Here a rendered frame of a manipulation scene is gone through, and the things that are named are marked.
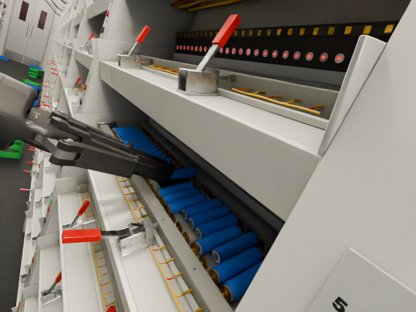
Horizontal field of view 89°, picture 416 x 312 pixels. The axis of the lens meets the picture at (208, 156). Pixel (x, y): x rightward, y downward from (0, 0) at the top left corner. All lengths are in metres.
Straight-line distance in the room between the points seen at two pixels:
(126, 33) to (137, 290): 0.58
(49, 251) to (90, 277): 0.37
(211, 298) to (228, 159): 0.13
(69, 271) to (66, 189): 0.28
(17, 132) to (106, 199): 0.17
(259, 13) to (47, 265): 0.85
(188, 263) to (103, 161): 0.15
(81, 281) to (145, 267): 0.26
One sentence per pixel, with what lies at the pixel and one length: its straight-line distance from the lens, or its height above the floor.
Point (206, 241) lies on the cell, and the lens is 0.28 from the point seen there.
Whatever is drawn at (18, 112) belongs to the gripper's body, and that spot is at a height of 1.03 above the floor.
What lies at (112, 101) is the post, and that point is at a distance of 0.68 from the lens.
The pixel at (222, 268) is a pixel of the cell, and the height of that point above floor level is 0.95.
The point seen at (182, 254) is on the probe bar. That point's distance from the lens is 0.26.
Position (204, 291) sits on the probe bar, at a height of 0.95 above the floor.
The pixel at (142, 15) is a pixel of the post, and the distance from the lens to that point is 0.69.
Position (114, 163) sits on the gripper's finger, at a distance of 0.28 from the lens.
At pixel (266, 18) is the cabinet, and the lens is 0.51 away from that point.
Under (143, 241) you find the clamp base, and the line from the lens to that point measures 0.29.
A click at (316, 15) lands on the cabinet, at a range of 0.44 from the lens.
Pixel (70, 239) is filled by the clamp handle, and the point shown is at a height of 0.93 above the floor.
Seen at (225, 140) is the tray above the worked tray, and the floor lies 1.08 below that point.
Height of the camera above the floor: 1.10
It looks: 11 degrees down
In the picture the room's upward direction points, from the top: 24 degrees clockwise
